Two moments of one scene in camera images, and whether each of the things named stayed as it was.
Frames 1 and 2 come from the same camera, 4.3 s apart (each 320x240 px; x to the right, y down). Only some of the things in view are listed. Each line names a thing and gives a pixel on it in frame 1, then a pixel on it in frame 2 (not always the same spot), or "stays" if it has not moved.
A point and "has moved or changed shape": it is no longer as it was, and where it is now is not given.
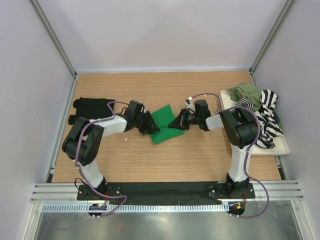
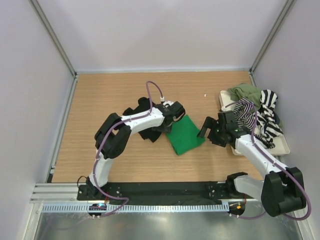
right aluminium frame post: x=284 y=12 stays
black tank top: x=90 y=108 to x=144 y=105
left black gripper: x=150 y=126 to x=166 y=129
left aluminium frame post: x=41 y=14 stays
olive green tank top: x=250 y=93 stays
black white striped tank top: x=268 y=121 stays
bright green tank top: x=163 y=117 has moved or changed shape
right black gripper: x=180 y=122 to x=209 y=123
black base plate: x=167 y=193 stays
